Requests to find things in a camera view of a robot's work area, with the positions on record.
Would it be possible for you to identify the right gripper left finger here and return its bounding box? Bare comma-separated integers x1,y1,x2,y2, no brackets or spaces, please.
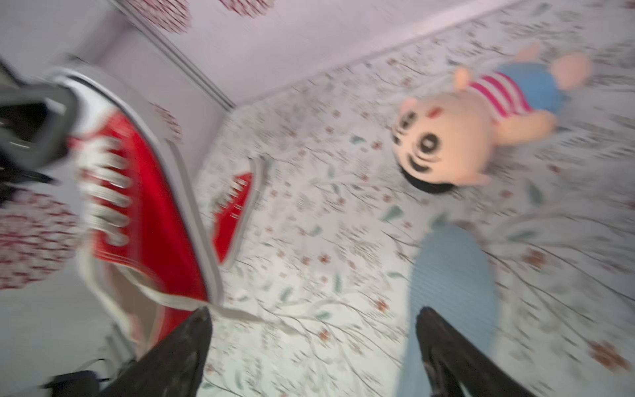
99,308,213,397

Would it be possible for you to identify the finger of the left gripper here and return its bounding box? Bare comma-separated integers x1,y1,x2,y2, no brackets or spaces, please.
1,84,79,170

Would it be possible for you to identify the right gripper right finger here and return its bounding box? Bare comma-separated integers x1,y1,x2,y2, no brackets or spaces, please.
416,307,533,397

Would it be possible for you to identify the light blue insole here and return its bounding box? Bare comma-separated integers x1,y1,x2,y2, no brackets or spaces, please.
396,225,499,396

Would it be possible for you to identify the red canvas sneaker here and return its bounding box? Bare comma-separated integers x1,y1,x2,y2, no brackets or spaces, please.
46,66,299,358
211,155,270,267

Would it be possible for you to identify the cartoon boy plush doll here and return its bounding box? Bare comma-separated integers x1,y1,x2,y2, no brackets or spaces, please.
391,45,592,195

